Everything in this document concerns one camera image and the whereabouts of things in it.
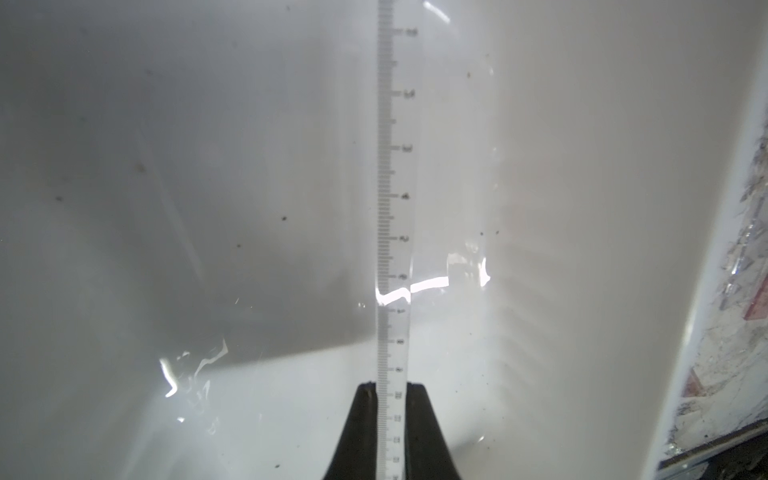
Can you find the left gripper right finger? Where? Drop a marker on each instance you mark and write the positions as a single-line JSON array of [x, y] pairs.
[[427, 456]]

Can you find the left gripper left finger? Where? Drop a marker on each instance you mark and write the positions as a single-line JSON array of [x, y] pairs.
[[355, 456]]

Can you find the clear straight ruler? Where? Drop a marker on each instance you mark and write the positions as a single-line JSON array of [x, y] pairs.
[[435, 196]]

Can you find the white storage box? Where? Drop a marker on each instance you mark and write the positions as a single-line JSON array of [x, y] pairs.
[[188, 229]]

